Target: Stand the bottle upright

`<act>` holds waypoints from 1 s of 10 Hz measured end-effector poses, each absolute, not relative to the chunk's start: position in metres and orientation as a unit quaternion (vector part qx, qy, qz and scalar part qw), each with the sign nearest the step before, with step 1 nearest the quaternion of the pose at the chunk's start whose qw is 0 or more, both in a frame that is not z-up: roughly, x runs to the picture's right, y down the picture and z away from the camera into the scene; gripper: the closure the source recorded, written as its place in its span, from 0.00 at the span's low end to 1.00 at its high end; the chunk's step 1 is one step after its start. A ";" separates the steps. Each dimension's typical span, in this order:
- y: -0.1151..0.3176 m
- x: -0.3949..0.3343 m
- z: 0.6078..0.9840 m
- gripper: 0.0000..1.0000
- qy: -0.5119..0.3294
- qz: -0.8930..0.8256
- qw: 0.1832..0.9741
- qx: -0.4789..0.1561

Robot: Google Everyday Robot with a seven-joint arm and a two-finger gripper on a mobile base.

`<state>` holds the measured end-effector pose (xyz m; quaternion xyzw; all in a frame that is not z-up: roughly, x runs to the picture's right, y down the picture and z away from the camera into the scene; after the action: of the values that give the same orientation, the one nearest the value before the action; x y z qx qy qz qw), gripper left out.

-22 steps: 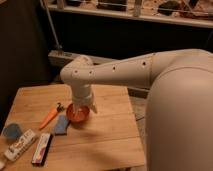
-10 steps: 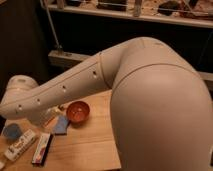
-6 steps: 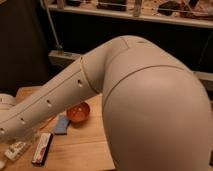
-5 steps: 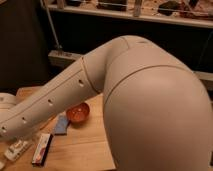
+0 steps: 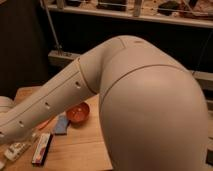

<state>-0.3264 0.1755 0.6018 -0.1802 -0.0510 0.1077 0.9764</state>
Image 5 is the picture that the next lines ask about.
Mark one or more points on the red white flat box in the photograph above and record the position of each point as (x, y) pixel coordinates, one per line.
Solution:
(42, 148)

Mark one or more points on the white bottle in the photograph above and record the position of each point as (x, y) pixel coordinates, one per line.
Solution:
(15, 150)

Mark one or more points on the blue sponge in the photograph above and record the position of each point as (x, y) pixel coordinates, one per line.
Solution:
(61, 125)

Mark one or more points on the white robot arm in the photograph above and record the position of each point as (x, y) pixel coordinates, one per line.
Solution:
(152, 111)

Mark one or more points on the orange red bowl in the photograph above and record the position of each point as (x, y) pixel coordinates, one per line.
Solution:
(79, 113)

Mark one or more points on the grey metal pole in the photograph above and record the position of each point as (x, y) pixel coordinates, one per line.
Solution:
(57, 44)

